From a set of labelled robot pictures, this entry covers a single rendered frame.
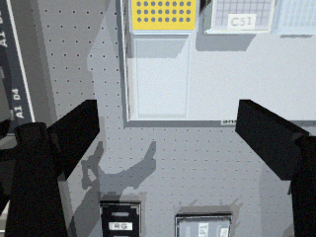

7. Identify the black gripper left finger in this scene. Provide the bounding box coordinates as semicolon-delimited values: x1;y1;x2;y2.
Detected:
0;100;100;237

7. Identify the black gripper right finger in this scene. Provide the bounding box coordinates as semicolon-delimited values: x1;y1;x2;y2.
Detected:
235;99;316;237

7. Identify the grey perforated base plate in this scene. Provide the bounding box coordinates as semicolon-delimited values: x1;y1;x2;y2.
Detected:
30;0;294;237

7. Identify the black rectangular nest plate with white rg label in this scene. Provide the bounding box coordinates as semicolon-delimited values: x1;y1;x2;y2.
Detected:
99;201;140;237

